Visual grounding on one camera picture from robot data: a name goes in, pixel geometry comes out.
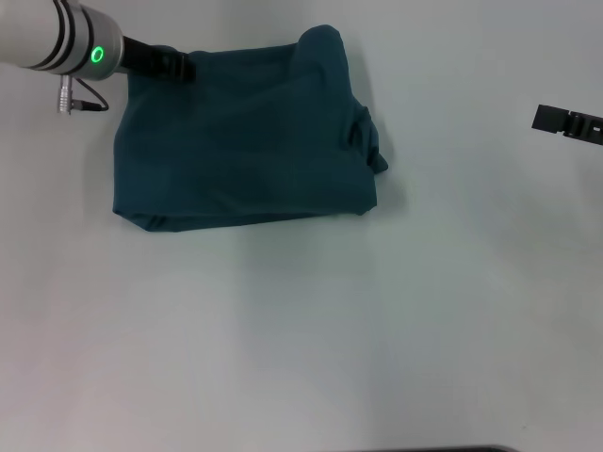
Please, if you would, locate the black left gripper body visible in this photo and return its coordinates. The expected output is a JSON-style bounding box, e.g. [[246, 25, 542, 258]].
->
[[118, 36, 183, 79]]

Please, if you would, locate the silver cable connector plug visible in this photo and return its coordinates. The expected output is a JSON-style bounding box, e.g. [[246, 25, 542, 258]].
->
[[57, 74, 79, 115]]

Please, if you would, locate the teal t-shirt with beige print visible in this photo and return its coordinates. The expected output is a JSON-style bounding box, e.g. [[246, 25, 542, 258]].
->
[[111, 25, 391, 234]]

